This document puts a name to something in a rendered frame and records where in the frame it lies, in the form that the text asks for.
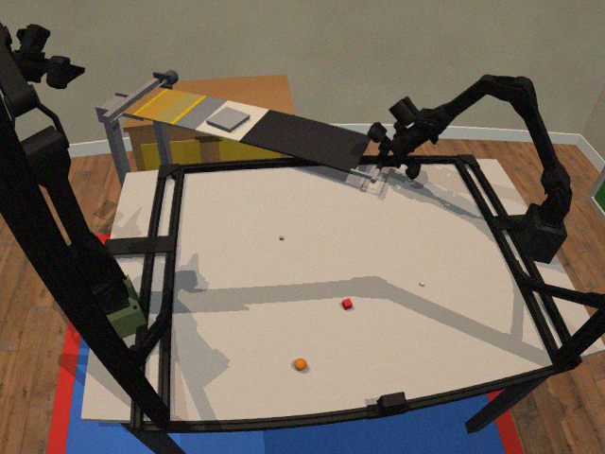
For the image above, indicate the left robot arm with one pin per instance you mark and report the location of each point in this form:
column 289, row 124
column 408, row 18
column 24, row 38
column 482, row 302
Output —
column 49, row 159

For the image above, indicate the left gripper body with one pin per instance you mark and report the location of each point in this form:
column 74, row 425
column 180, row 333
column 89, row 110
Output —
column 33, row 69

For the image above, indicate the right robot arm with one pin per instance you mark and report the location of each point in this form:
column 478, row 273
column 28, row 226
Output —
column 520, row 93

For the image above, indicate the orange ball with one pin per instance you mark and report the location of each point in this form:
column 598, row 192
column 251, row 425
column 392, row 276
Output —
column 300, row 364

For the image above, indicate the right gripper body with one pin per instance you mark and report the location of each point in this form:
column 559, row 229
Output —
column 400, row 146

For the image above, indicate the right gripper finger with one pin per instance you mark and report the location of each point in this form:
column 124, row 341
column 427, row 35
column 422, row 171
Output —
column 391, row 162
column 381, row 155

